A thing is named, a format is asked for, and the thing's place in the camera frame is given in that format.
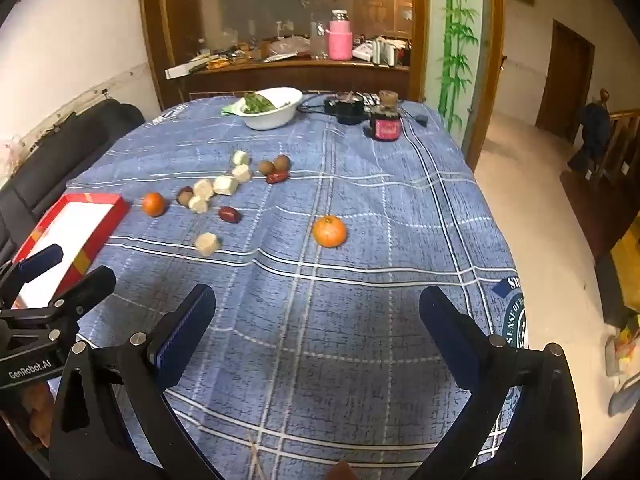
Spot green leafy vegetables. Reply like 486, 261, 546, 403
241, 91, 278, 114

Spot orange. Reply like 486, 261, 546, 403
312, 215, 348, 249
142, 192, 166, 218

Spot black leather sofa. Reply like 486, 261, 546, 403
0, 98, 146, 261

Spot blue plaid tablecloth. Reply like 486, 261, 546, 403
47, 95, 528, 480

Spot black cable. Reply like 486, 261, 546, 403
296, 94, 331, 115

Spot yellow and black bag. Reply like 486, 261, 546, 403
595, 215, 640, 331

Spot dark jar with red label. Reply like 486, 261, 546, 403
369, 91, 402, 143

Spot pink thermos bottle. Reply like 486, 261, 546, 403
325, 9, 354, 61

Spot white bowl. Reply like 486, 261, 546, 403
235, 87, 304, 131

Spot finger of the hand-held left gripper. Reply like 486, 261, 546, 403
0, 266, 117, 342
0, 243, 64, 306

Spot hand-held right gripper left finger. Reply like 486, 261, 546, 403
50, 283, 223, 480

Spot black power adapter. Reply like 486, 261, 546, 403
324, 92, 366, 125

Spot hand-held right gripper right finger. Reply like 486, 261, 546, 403
410, 286, 583, 480

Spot brown wooden door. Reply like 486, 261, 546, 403
535, 19, 596, 146

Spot bamboo wall painting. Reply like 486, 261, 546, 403
430, 0, 483, 131

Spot clear glass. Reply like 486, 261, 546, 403
310, 21, 328, 59

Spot long white box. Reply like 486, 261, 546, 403
165, 62, 211, 81

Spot red tray box white inside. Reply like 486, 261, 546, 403
11, 193, 132, 311

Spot person's left hand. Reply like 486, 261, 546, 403
21, 385, 54, 449

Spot wooden mirror cabinet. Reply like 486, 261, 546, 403
138, 0, 506, 171

